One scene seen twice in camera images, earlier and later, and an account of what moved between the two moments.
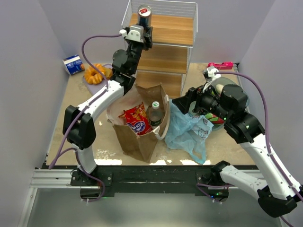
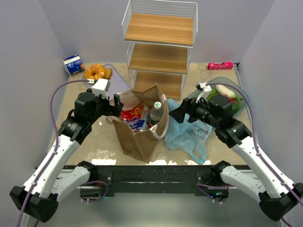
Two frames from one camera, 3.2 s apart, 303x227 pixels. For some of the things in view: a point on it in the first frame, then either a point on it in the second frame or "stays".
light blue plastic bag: x=185 y=131 stays
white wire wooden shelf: x=174 y=29 stays
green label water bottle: x=155 y=115 stays
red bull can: x=145 y=15 -> x=140 y=125
